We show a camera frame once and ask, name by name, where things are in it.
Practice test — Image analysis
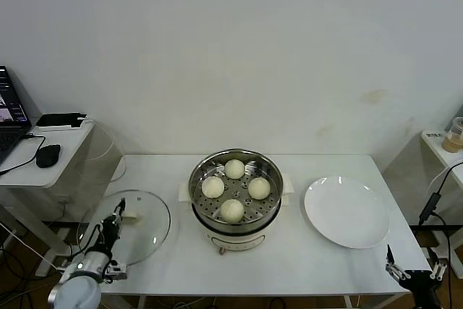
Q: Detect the white steamed baozi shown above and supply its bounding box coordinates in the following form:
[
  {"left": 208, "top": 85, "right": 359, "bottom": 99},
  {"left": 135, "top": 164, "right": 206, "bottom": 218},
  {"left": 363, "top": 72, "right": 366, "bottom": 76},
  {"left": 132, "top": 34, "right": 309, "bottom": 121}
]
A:
[
  {"left": 201, "top": 175, "right": 225, "bottom": 198},
  {"left": 224, "top": 158, "right": 245, "bottom": 179},
  {"left": 247, "top": 177, "right": 271, "bottom": 200},
  {"left": 219, "top": 198, "right": 245, "bottom": 224}
]

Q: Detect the grey left wrist camera module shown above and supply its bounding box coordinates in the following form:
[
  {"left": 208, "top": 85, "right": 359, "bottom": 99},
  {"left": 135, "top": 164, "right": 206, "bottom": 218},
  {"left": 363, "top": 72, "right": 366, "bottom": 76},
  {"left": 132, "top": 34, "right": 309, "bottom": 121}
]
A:
[{"left": 104, "top": 261, "right": 129, "bottom": 282}]

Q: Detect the plastic cup with brown drink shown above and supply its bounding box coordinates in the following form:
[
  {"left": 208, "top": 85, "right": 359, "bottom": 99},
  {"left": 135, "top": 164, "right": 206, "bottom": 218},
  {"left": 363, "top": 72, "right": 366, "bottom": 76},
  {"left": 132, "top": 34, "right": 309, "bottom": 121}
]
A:
[{"left": 441, "top": 117, "right": 463, "bottom": 153}]

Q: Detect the stainless steel steamer basket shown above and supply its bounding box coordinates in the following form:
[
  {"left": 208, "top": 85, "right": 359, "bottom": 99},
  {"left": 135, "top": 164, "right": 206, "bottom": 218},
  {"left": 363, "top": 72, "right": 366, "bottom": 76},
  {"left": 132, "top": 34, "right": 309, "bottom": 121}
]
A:
[{"left": 187, "top": 148, "right": 284, "bottom": 234}]

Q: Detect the white electric cooker pot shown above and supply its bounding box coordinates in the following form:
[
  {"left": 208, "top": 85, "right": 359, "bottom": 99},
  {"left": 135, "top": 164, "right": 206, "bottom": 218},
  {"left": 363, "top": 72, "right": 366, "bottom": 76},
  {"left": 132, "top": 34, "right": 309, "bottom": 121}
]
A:
[{"left": 177, "top": 172, "right": 294, "bottom": 256}]

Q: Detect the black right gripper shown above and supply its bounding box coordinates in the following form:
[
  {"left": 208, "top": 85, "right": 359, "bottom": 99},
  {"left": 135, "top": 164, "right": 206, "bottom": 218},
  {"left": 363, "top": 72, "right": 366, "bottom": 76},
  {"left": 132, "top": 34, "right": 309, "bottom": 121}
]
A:
[{"left": 384, "top": 244, "right": 449, "bottom": 309}]

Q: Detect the black flat device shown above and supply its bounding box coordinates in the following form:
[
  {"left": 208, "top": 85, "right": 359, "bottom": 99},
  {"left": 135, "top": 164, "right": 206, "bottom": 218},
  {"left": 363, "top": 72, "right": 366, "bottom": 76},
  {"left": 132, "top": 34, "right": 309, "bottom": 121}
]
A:
[{"left": 35, "top": 111, "right": 88, "bottom": 128}]

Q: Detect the black computer mouse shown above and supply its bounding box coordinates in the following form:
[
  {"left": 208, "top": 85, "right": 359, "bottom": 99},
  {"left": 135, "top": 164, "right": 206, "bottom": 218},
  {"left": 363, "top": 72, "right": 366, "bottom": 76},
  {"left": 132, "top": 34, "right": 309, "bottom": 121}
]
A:
[{"left": 35, "top": 143, "right": 61, "bottom": 169}]

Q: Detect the black laptop cable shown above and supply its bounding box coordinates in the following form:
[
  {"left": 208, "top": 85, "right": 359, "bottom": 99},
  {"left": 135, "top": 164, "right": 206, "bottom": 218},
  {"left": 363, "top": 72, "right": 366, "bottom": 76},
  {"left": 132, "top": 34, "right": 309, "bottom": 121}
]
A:
[{"left": 0, "top": 133, "right": 48, "bottom": 176}]

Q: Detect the white side desk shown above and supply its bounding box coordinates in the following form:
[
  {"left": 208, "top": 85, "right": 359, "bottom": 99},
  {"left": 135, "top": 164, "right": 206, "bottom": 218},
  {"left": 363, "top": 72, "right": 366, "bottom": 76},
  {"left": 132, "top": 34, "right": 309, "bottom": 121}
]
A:
[{"left": 0, "top": 117, "right": 97, "bottom": 277}]

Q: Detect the glass lid with cream handle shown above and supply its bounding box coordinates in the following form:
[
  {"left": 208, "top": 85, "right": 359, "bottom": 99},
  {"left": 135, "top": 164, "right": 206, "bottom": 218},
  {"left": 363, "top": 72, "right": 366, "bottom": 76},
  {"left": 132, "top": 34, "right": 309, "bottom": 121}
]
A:
[{"left": 76, "top": 189, "right": 171, "bottom": 266}]

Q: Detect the white round plate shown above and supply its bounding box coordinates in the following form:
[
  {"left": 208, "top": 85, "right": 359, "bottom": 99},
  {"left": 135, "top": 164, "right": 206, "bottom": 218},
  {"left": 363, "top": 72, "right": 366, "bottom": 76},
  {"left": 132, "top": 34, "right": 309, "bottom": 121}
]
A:
[{"left": 303, "top": 175, "right": 391, "bottom": 250}]

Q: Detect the white side table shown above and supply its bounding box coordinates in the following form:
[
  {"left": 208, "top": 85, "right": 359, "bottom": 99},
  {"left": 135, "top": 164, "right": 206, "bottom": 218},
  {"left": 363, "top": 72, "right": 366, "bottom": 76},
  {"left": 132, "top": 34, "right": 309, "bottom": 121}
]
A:
[{"left": 410, "top": 130, "right": 463, "bottom": 261}]

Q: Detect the black laptop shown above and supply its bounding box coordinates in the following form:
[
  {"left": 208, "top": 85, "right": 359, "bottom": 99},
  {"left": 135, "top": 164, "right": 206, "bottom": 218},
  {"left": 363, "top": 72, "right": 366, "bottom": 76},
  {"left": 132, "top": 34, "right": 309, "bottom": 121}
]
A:
[{"left": 0, "top": 65, "right": 33, "bottom": 166}]

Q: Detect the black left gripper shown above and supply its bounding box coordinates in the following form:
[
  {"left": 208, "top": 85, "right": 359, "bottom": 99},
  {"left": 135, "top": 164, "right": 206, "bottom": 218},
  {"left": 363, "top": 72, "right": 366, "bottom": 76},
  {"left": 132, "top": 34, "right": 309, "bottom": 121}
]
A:
[{"left": 98, "top": 197, "right": 127, "bottom": 253}]

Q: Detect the white flat box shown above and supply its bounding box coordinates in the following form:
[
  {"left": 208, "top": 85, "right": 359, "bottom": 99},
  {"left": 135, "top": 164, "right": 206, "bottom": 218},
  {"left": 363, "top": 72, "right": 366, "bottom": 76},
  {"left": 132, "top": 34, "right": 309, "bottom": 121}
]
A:
[{"left": 35, "top": 119, "right": 91, "bottom": 132}]

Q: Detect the black cable with adapter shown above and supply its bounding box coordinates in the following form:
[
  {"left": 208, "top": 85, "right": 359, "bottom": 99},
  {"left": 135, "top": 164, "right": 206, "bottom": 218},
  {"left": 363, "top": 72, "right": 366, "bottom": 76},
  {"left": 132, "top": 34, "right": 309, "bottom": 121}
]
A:
[{"left": 417, "top": 160, "right": 463, "bottom": 309}]

